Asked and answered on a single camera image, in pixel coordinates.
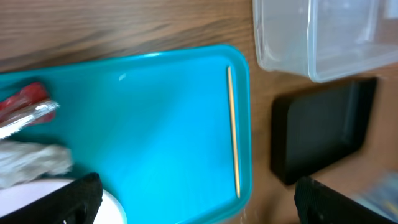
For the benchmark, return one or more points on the large white dinner plate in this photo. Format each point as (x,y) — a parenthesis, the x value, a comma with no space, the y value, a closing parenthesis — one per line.
(18,196)

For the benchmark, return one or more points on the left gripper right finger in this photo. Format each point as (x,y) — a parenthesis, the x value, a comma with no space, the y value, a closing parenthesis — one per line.
(319,204)

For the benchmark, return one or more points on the wooden chopstick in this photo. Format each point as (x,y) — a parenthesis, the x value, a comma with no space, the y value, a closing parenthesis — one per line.
(233,132)

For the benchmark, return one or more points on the black plastic tray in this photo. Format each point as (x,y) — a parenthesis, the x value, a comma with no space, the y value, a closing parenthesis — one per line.
(315,127)

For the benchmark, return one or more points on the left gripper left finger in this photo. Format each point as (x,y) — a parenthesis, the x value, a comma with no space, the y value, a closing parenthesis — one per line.
(75,203)

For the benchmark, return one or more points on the teal serving tray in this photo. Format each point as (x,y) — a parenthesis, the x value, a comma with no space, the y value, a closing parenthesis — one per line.
(155,127)

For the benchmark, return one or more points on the white napkin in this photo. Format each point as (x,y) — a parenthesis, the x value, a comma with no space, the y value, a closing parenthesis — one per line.
(25,161)

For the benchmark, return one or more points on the red silver snack wrapper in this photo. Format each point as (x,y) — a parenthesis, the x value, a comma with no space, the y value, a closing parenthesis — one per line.
(29,106)

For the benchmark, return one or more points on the clear plastic storage bin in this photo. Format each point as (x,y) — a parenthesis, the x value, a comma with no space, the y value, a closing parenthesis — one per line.
(325,40)

